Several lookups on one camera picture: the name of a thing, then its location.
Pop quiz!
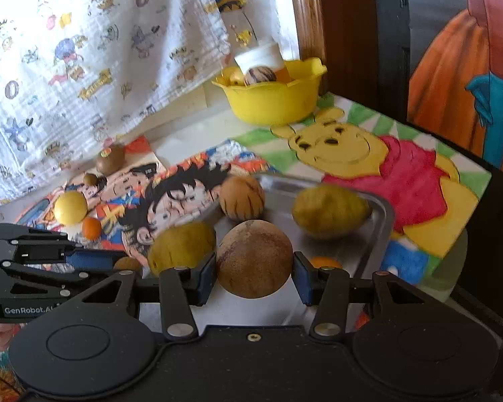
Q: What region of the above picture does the metal baking tray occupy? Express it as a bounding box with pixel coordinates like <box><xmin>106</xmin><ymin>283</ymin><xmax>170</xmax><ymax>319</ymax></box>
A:
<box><xmin>196</xmin><ymin>173</ymin><xmax>393</xmax><ymax>298</ymax></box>

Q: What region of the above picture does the small brown kiwi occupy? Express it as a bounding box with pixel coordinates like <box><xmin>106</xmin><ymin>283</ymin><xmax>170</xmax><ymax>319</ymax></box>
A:
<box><xmin>82</xmin><ymin>173</ymin><xmax>98</xmax><ymax>186</ymax></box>

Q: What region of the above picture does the large kiwi with sticker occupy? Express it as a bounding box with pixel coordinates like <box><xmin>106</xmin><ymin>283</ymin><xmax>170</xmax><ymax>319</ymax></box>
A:
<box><xmin>95</xmin><ymin>144</ymin><xmax>125</xmax><ymax>176</ymax></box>

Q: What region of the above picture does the yellow-green fruit in tray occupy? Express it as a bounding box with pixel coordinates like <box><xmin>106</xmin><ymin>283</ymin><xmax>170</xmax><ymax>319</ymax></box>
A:
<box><xmin>291</xmin><ymin>184</ymin><xmax>373</xmax><ymax>241</ymax></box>

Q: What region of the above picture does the striped tan fruit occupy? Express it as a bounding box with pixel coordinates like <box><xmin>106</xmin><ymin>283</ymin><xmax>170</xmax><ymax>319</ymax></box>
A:
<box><xmin>219</xmin><ymin>175</ymin><xmax>265</xmax><ymax>221</ymax></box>

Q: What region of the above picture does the dark panel with dress picture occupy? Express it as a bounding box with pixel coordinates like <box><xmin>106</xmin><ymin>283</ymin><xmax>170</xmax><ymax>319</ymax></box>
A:
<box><xmin>375</xmin><ymin>0</ymin><xmax>503</xmax><ymax>171</ymax></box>

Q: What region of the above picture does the yellow-green guava on tray edge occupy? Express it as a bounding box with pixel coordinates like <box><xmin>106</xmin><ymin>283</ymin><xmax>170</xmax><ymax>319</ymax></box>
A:
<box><xmin>148</xmin><ymin>221</ymin><xmax>217</xmax><ymax>276</ymax></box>

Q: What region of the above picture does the yellow plastic bowl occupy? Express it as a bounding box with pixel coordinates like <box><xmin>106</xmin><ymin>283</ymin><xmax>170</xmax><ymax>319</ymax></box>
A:
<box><xmin>212</xmin><ymin>57</ymin><xmax>327</xmax><ymax>126</ymax></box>

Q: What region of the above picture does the small orange on mat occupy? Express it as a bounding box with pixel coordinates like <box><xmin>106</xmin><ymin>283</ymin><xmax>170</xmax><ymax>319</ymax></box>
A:
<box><xmin>82</xmin><ymin>217</ymin><xmax>102</xmax><ymax>242</ymax></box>

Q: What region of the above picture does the small orange in tray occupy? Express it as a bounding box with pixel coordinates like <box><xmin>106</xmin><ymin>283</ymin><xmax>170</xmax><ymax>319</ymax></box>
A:
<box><xmin>310</xmin><ymin>257</ymin><xmax>342</xmax><ymax>269</ymax></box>

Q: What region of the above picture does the round brown fruit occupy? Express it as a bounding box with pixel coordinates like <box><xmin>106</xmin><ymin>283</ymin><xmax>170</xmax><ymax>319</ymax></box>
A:
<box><xmin>216</xmin><ymin>220</ymin><xmax>293</xmax><ymax>298</ymax></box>

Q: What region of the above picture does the white cartoon print cloth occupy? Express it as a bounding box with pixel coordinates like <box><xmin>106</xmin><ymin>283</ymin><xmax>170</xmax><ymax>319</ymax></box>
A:
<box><xmin>0</xmin><ymin>0</ymin><xmax>298</xmax><ymax>206</ymax></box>

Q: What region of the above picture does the colourful cartoon table mat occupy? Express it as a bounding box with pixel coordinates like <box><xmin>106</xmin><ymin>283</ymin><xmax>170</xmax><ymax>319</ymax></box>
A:
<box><xmin>0</xmin><ymin>91</ymin><xmax>494</xmax><ymax>402</ymax></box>

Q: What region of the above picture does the striped brown fruit in bowl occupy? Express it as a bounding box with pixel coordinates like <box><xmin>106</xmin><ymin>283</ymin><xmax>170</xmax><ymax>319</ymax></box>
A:
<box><xmin>244</xmin><ymin>65</ymin><xmax>277</xmax><ymax>86</ymax></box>

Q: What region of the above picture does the white plastic cup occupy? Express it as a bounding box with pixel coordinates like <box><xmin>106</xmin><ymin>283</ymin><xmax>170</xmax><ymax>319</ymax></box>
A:
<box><xmin>235</xmin><ymin>41</ymin><xmax>285</xmax><ymax>74</ymax></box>

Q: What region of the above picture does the yellow lemon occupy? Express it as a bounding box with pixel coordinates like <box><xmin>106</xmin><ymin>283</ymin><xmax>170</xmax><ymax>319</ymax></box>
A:
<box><xmin>53</xmin><ymin>191</ymin><xmax>88</xmax><ymax>226</ymax></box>

